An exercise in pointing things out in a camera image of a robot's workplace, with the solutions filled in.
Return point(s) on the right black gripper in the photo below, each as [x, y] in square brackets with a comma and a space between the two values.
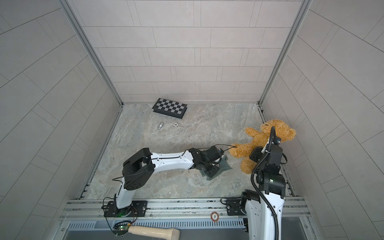
[256, 151]

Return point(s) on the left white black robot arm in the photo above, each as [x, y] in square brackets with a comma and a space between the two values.
[137, 170]

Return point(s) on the aluminium mounting rail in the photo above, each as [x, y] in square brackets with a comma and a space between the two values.
[198, 208]

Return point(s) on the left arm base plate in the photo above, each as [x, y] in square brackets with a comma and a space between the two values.
[136, 209]

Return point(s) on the tan teddy bear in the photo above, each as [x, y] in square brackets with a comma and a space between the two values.
[260, 139]

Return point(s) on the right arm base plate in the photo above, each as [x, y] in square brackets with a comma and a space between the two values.
[235, 207]

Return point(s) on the left green circuit board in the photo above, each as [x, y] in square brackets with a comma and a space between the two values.
[121, 228]

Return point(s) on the grey-green teddy sweater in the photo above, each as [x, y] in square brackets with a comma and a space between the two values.
[223, 165]

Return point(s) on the beige wooden handle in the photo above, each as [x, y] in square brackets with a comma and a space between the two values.
[165, 234]

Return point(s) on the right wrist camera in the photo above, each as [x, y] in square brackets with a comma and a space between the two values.
[276, 140]

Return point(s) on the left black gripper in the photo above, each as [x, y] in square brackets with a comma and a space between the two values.
[213, 172]

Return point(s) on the round red white sticker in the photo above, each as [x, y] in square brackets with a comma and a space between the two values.
[214, 216]

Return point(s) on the folded black white chessboard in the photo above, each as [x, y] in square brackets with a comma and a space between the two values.
[170, 108]

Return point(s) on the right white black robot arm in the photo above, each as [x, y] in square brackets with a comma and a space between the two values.
[264, 205]

